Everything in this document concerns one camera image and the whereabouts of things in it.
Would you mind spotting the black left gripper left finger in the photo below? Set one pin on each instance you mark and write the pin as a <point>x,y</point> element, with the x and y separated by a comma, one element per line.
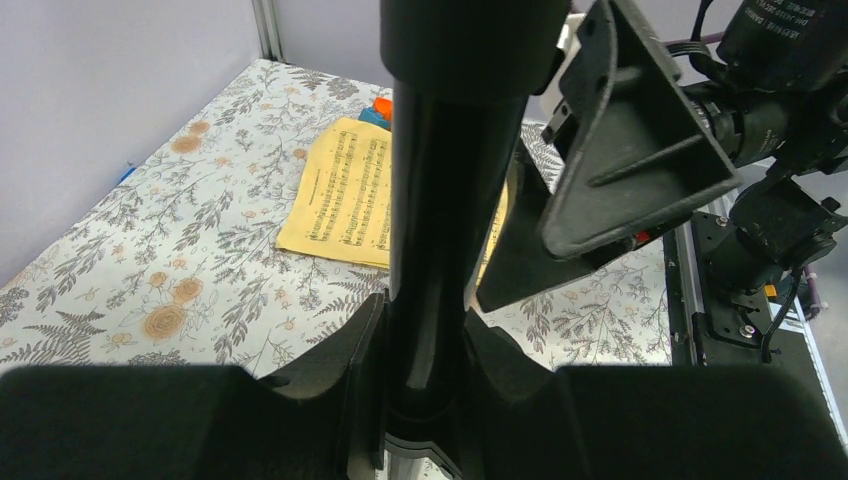
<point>319,417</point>

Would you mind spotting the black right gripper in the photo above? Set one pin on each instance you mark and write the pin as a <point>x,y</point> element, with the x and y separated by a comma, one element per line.
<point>639,151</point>

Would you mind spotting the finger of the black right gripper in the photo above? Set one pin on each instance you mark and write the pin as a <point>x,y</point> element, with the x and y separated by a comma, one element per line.
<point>520,265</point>

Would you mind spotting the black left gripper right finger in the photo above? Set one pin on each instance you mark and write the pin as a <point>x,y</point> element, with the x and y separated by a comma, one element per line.
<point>524,421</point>

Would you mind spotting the black tripod music stand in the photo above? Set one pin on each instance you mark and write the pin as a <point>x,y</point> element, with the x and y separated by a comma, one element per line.
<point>463,72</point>

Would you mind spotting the yellow sheet music page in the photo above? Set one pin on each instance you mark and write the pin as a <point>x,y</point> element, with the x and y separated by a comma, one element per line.
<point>342,210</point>

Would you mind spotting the floral patterned table cloth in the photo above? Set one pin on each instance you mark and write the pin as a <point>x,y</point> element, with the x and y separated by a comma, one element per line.
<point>178,264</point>

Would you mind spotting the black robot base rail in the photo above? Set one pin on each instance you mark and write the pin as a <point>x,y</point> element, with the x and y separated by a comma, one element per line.
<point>711,325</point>

